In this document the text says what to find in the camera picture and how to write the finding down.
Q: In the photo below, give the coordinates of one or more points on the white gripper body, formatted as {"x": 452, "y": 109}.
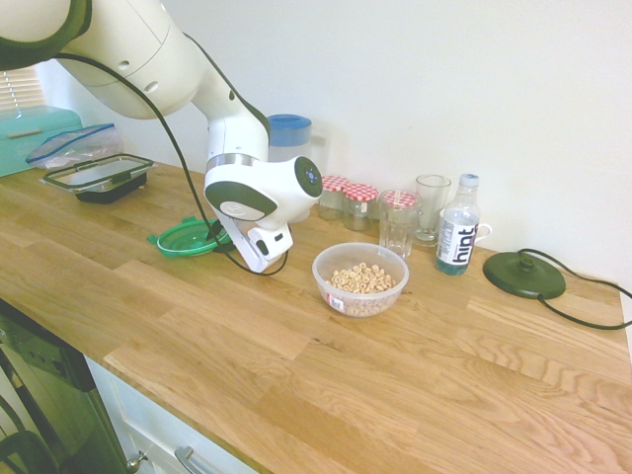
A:
{"x": 247, "y": 254}

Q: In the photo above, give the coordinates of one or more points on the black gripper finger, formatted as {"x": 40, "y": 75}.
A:
{"x": 215, "y": 231}

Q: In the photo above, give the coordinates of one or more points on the green round container lid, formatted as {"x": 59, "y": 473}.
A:
{"x": 182, "y": 242}

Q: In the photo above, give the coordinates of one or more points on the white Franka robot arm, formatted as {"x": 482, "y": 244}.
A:
{"x": 148, "y": 49}

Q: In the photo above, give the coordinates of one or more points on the glass jar red checked lid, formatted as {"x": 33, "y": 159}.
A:
{"x": 400, "y": 196}
{"x": 331, "y": 197}
{"x": 358, "y": 210}

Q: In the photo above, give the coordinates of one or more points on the plastic pitcher with blue lid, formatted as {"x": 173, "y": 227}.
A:
{"x": 296, "y": 138}

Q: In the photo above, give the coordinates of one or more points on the clear plastic food bowl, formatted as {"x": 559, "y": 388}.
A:
{"x": 363, "y": 303}

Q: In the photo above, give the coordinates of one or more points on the black container with clear lid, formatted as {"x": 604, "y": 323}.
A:
{"x": 99, "y": 175}

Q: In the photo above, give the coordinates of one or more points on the cereal rings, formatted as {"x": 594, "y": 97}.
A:
{"x": 360, "y": 279}

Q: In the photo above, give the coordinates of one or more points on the clear faceted glass tumbler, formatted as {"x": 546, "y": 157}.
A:
{"x": 397, "y": 237}

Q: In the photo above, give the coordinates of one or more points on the zip bag with blue seal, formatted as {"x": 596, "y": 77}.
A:
{"x": 79, "y": 145}

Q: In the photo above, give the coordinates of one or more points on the tall footed clear glass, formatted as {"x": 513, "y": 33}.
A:
{"x": 432, "y": 207}

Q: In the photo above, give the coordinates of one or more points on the white cabinet front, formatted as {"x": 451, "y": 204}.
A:
{"x": 148, "y": 424}

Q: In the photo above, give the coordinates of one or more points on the hint water bottle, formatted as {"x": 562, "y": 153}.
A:
{"x": 456, "y": 242}

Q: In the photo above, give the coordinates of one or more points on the teal bread box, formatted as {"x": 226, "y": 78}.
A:
{"x": 20, "y": 143}

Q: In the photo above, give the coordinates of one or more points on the black kitchen appliance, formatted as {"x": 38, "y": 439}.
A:
{"x": 59, "y": 405}

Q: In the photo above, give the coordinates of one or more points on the silver cabinet knob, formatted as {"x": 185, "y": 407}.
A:
{"x": 134, "y": 461}

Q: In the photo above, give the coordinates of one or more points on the white mug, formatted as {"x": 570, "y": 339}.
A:
{"x": 485, "y": 226}

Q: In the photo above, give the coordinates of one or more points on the window blind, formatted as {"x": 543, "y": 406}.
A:
{"x": 20, "y": 89}

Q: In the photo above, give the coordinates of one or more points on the black kettle base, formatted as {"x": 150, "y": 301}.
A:
{"x": 523, "y": 279}

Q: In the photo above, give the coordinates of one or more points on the dark chair back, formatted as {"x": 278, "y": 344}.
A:
{"x": 24, "y": 444}

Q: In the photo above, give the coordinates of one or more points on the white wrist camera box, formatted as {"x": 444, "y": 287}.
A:
{"x": 271, "y": 242}

